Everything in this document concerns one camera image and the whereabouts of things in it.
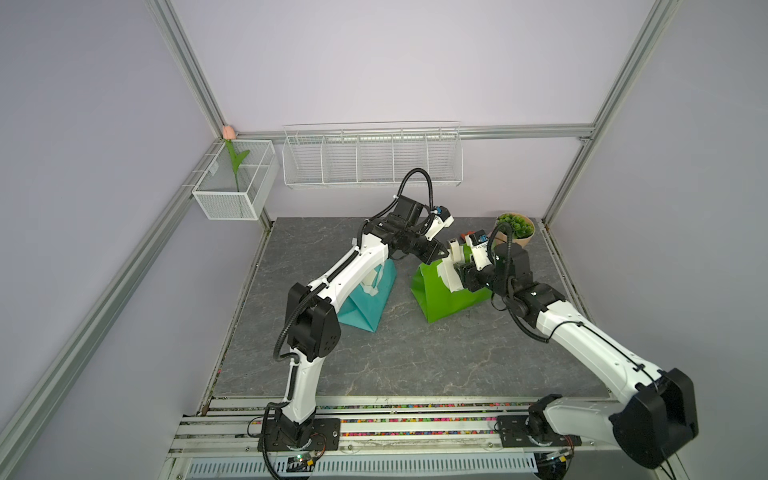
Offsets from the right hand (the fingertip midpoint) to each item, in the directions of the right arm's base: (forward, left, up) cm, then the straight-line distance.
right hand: (465, 258), depth 81 cm
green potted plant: (+19, -23, -8) cm, 31 cm away
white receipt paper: (-3, +4, -4) cm, 6 cm away
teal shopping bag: (-9, +28, -12) cm, 32 cm away
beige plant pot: (+18, -18, -12) cm, 28 cm away
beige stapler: (+1, +2, +1) cm, 3 cm away
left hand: (+1, +4, +1) cm, 5 cm away
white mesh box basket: (+21, +73, +8) cm, 76 cm away
